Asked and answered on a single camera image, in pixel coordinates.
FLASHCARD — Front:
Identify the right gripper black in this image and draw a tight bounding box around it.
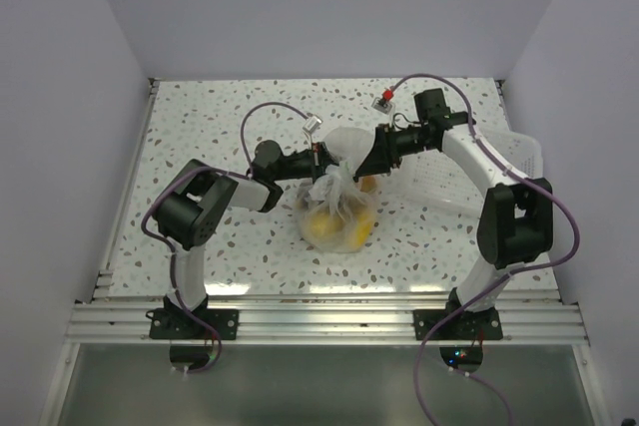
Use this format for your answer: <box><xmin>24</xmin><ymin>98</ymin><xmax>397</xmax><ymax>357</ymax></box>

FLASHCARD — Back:
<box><xmin>356</xmin><ymin>123</ymin><xmax>435</xmax><ymax>178</ymax></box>

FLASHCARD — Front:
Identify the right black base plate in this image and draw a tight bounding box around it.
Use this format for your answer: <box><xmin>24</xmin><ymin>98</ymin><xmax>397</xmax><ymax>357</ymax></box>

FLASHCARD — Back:
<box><xmin>412</xmin><ymin>288</ymin><xmax>504</xmax><ymax>341</ymax></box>

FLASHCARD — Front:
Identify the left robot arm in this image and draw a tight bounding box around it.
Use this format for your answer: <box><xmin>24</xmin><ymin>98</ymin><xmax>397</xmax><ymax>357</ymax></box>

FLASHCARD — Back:
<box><xmin>142</xmin><ymin>140</ymin><xmax>336</xmax><ymax>339</ymax></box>

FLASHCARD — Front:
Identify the clear printed plastic bag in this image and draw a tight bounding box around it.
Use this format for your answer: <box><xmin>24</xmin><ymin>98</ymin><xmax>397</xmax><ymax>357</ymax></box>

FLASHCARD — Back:
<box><xmin>295</xmin><ymin>127</ymin><xmax>377</xmax><ymax>253</ymax></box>

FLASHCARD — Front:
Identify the white plastic basket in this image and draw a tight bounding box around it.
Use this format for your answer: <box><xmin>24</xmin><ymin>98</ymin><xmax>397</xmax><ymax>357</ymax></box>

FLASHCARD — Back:
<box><xmin>386</xmin><ymin>126</ymin><xmax>543</xmax><ymax>217</ymax></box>

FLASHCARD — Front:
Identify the yellow fake pear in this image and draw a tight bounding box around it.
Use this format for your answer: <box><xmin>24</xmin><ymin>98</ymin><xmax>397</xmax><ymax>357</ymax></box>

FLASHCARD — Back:
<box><xmin>303</xmin><ymin>213</ymin><xmax>344</xmax><ymax>249</ymax></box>

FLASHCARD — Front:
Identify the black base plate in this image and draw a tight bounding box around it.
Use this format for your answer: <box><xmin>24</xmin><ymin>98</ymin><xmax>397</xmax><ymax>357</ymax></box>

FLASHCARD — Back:
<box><xmin>145</xmin><ymin>297</ymin><xmax>240</xmax><ymax>340</ymax></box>
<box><xmin>412</xmin><ymin>288</ymin><xmax>504</xmax><ymax>341</ymax></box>

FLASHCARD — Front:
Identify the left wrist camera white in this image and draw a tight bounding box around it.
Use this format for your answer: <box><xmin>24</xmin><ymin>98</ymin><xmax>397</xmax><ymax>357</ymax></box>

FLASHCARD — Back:
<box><xmin>303</xmin><ymin>116</ymin><xmax>322</xmax><ymax>135</ymax></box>

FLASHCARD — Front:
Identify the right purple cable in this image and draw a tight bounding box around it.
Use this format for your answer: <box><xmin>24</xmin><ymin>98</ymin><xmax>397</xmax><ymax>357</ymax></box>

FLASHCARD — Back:
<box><xmin>391</xmin><ymin>73</ymin><xmax>581</xmax><ymax>426</ymax></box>

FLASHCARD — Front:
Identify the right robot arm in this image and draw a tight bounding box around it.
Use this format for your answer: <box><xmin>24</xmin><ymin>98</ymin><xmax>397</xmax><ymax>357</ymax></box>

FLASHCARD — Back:
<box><xmin>355</xmin><ymin>89</ymin><xmax>553</xmax><ymax>339</ymax></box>

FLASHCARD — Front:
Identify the orange fake pineapple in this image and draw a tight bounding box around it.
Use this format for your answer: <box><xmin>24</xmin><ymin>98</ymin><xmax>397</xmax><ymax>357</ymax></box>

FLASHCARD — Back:
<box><xmin>358</xmin><ymin>176</ymin><xmax>377</xmax><ymax>193</ymax></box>

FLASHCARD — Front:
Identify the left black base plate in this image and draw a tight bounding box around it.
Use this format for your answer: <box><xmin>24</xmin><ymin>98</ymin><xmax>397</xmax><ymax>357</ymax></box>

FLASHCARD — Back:
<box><xmin>145</xmin><ymin>297</ymin><xmax>240</xmax><ymax>340</ymax></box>

